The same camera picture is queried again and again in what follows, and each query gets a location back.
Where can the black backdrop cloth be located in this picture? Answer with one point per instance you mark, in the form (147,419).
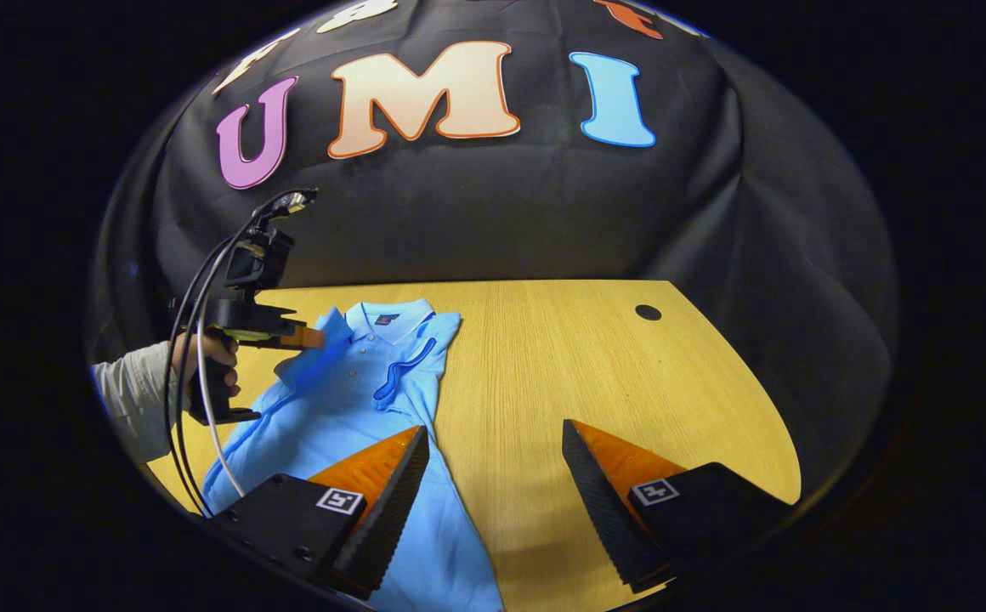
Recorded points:
(493,212)

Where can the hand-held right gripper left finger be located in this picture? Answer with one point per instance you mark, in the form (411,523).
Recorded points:
(391,501)

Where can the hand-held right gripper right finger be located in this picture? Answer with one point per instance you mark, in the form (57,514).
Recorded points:
(599,501)

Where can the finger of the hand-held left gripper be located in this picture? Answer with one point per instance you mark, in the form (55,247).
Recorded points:
(306,337)

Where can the light blue T-shirt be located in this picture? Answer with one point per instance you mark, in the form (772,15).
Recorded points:
(348,408)

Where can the black table grommet hole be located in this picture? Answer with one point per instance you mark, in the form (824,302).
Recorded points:
(648,312)

